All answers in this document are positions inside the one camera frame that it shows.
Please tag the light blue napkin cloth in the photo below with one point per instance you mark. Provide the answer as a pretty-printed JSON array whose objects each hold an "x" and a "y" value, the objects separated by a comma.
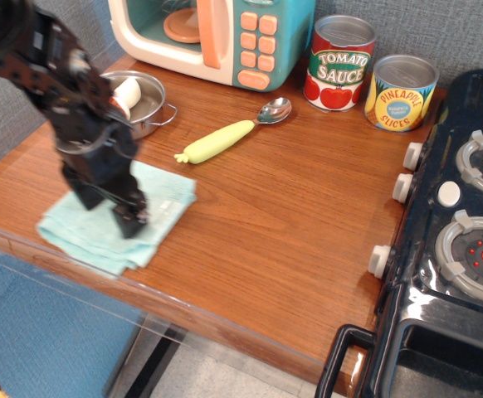
[{"x": 94, "y": 238}]

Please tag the small steel pot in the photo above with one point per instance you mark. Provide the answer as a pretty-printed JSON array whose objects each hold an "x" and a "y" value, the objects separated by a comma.
[{"x": 152, "y": 111}]

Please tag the spoon with green handle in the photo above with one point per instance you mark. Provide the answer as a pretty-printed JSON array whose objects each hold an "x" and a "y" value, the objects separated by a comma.
[{"x": 220, "y": 140}]

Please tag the teal toy microwave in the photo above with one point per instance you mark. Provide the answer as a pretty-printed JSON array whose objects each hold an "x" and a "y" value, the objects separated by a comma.
[{"x": 253, "y": 45}]

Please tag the black toy stove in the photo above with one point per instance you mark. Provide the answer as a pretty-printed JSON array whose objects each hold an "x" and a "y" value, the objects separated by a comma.
[{"x": 428, "y": 340}]

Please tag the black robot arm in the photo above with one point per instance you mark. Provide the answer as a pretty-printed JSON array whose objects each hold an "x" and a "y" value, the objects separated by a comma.
[{"x": 44, "y": 59}]

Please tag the tomato sauce can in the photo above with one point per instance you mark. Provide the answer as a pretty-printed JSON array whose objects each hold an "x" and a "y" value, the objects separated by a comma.
[{"x": 341, "y": 52}]

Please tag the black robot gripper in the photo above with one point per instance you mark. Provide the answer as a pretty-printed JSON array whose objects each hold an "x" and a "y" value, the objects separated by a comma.
[{"x": 100, "y": 171}]

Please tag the pineapple slices can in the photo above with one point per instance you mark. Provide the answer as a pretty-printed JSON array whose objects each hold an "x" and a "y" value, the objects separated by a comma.
[{"x": 400, "y": 92}]

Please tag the plush brown mushroom toy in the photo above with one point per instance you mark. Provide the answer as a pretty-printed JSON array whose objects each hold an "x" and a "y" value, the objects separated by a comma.
[{"x": 126, "y": 96}]

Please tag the clear acrylic table guard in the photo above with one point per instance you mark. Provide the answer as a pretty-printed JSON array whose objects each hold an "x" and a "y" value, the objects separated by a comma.
[{"x": 59, "y": 338}]

